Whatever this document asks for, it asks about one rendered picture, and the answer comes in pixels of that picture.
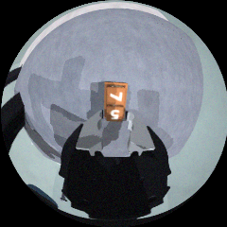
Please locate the orange number cube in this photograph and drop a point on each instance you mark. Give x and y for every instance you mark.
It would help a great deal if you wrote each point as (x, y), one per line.
(116, 95)
(114, 113)

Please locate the brown wooden tray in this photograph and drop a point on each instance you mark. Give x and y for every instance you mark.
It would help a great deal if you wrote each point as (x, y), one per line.
(105, 92)

